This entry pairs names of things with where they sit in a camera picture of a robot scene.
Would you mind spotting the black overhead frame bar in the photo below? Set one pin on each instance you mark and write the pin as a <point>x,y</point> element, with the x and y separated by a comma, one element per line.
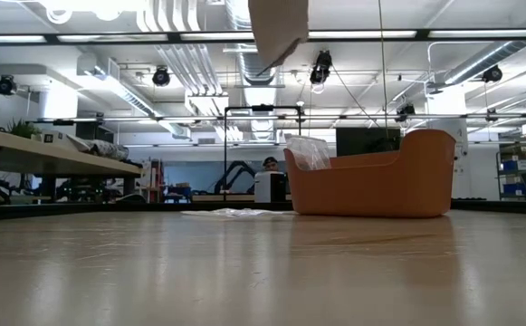
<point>422,34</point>

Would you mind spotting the orange plastic basket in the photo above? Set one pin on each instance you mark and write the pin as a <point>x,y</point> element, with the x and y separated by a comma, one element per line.
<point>380,185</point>

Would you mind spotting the wooden side table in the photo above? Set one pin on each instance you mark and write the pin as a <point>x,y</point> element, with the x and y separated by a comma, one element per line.
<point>63,159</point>

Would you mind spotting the black ceiling camera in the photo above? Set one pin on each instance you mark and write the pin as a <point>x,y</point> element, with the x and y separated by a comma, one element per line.
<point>492,73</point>
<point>161,77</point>
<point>321,68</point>
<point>406,112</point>
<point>6,85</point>

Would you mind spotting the person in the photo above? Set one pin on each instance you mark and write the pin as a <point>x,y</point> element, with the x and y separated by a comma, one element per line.
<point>270,163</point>

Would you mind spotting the potted green plant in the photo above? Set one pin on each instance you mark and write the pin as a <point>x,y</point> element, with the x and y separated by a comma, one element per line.
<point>23,129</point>

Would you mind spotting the red white shelf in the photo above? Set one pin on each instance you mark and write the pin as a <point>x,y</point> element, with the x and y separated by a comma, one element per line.
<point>154,179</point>

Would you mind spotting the white labelled box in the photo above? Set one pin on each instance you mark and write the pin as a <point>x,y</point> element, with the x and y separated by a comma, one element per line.
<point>54,138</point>

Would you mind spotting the black monitor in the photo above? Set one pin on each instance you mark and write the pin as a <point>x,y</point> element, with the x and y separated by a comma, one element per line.
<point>362,140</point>

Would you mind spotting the silver ventilation duct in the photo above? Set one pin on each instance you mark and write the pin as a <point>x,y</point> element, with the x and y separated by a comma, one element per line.
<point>244,68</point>

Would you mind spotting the white box appliance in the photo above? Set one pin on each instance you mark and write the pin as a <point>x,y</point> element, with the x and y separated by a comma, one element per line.
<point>267,188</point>

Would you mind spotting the background black robot arm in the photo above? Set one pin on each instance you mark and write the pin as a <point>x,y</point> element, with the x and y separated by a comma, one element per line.
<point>233,172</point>

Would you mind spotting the grey cloth bundle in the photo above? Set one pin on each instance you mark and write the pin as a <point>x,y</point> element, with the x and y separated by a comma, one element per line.
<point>104,148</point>

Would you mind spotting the black table frame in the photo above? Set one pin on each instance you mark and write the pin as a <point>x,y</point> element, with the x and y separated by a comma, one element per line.
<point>18,210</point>

